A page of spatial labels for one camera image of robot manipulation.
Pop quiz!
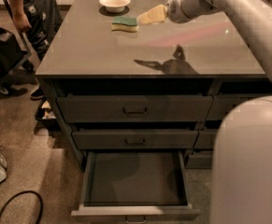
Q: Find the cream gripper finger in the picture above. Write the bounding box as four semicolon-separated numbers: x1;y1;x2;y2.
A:
136;5;167;25

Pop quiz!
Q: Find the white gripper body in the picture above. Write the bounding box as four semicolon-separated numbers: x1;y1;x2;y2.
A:
167;0;219;23

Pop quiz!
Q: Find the green and yellow sponge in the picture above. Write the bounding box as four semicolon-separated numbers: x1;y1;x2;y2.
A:
111;16;138;33

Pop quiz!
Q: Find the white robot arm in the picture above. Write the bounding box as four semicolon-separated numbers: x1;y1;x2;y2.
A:
166;0;272;224

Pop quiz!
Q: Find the top left drawer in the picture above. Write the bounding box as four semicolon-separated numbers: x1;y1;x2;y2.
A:
57;95;213;123

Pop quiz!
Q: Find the top right drawer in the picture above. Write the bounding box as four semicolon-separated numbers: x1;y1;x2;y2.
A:
206;93;251;121

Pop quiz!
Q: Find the middle right drawer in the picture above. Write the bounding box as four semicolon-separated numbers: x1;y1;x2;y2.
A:
194;129;217;149

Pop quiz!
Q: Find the middle left drawer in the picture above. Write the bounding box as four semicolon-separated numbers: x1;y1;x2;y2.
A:
72;129;198;149

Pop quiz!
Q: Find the bottom right drawer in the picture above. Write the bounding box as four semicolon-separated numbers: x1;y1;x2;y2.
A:
186;151;212;169

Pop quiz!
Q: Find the open bottom left drawer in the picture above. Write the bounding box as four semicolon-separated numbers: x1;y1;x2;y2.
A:
71;151;199;224

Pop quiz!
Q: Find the person's hand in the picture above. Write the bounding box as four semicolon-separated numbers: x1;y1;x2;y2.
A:
13;14;31;33

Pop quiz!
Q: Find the white ceramic bowl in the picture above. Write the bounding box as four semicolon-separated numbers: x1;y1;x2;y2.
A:
99;0;131;13

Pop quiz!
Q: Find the grey kitchen counter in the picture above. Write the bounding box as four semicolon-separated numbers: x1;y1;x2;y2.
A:
37;0;272;164

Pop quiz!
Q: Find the black bin beside counter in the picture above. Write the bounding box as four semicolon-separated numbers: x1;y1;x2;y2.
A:
35;98;60;131

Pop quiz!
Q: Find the metal cart with black box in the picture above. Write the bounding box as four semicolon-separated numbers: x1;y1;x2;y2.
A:
0;27;34;94

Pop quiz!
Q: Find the black floor cable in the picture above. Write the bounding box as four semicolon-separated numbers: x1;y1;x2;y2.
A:
0;190;44;224

